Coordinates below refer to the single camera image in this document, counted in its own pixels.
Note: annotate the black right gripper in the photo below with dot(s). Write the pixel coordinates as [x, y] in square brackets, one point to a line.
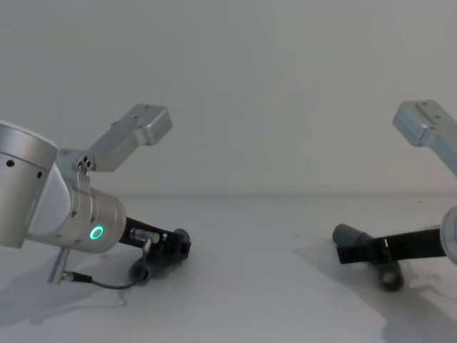
[403, 246]

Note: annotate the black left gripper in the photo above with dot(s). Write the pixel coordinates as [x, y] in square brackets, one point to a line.
[171, 252]

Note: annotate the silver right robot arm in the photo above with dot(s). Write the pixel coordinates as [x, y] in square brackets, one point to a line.
[433, 134]

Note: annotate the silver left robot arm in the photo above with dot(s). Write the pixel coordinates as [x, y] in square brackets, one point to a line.
[43, 200]

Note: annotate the white table cloth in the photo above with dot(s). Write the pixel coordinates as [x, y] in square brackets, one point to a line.
[250, 286]

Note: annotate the white curtain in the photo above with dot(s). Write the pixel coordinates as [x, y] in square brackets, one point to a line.
[250, 89]

